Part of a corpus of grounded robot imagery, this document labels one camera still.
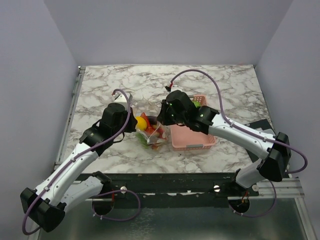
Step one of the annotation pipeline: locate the dark purple eggplant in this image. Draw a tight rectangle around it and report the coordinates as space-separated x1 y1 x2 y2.
147 115 158 126

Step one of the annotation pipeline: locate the red watermelon slice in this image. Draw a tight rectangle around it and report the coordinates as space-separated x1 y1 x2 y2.
140 112 157 136

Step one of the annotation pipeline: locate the green custard apple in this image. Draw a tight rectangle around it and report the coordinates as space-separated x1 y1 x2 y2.
193 101 202 108

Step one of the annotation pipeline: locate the clear zip top bag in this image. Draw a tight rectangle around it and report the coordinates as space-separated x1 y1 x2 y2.
133 99 168 151

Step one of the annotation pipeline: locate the yellow lemon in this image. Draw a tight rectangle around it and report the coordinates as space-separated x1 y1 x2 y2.
135 116 148 131

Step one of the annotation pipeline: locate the green grape bunch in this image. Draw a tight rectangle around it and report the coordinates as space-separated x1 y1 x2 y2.
136 132 150 148

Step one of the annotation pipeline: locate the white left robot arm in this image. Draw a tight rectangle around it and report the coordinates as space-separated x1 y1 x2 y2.
20 102 137 236

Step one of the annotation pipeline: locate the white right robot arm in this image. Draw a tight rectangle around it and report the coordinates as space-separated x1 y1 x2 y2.
157 90 291 196

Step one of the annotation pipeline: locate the pink perforated plastic basket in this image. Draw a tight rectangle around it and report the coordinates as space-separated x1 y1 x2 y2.
170 107 216 151

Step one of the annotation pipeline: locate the black pad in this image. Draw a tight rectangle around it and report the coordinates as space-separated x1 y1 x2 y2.
245 119 290 150

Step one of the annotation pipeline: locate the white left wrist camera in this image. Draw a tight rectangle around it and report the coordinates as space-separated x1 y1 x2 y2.
112 92 133 110

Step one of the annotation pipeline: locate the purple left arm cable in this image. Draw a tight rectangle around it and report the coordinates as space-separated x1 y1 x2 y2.
21 89 141 236

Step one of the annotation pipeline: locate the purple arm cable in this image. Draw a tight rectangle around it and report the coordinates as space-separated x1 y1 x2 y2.
169 69 308 218
21 89 141 236

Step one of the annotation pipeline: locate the black mounting rail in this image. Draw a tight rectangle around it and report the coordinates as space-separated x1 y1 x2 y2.
72 171 261 210

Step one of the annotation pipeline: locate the aluminium side rail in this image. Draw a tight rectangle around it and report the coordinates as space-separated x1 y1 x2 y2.
54 66 86 166

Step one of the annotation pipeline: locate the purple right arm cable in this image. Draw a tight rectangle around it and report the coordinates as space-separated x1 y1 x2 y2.
169 69 308 218

